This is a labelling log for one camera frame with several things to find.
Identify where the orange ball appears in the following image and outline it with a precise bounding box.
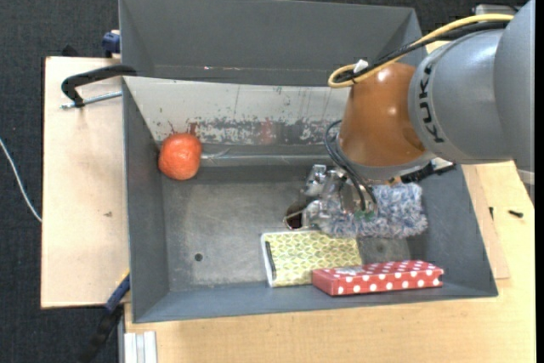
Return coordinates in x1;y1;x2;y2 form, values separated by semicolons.
157;133;203;182

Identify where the black cylinder on white bracket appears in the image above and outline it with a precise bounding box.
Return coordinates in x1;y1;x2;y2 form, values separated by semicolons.
388;161;458;186

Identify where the pale cardboard board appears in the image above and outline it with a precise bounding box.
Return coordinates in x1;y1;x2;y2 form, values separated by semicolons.
40;56;131;309

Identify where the yellow patterned box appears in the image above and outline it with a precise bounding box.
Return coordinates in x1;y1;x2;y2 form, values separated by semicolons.
260;230;364;289

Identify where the red box with white dots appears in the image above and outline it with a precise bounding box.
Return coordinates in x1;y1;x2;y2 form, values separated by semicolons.
311;259;445;297

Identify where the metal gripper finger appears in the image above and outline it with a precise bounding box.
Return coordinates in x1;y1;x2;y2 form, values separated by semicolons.
303;199;330;227
302;163;329;196

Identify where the grey metal bin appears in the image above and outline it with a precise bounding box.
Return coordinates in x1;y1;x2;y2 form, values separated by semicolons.
117;0;499;324

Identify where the blue and white fluffy cloth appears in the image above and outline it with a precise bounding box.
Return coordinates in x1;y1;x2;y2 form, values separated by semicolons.
318;182;428;240

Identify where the clear glass cup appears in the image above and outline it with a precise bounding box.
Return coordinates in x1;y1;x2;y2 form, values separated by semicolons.
283;202;308;231

